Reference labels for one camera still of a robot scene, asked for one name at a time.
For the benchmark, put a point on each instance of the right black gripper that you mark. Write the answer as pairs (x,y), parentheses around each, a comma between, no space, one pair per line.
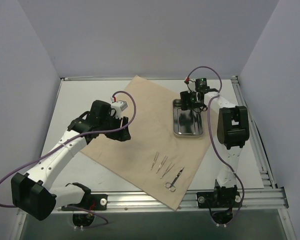
(187,100)

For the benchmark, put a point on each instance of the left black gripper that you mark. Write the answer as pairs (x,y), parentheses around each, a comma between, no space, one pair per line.
(123,127)

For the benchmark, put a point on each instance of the steel instrument tray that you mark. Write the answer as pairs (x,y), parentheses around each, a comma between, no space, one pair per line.
(186,123)

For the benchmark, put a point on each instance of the beige wrapping cloth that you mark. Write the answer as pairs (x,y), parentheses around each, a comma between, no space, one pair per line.
(152,131)

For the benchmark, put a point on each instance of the steel tweezers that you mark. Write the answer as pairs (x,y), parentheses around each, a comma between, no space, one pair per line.
(162,163)
(154,160)
(171,165)

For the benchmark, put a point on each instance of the steel surgical scissors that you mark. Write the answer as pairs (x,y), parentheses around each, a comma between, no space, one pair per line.
(171,185)

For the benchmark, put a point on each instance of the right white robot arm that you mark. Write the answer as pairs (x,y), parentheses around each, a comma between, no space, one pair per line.
(228,129)

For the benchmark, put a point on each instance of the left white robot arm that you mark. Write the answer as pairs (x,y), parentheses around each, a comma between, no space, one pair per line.
(33,193)

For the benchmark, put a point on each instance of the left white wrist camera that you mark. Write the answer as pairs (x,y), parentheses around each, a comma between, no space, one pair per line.
(118,105)

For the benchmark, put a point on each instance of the aluminium back rail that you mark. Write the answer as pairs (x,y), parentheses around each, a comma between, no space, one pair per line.
(94,78)

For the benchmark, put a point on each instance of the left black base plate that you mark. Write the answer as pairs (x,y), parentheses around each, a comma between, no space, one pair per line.
(93,202)

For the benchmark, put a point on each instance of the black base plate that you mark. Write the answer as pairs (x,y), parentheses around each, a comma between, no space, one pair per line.
(93,202)
(208,199)

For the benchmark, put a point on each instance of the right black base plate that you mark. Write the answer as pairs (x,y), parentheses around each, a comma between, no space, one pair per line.
(208,199)

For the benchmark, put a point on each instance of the aluminium front rail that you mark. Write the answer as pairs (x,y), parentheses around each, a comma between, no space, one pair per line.
(152,200)

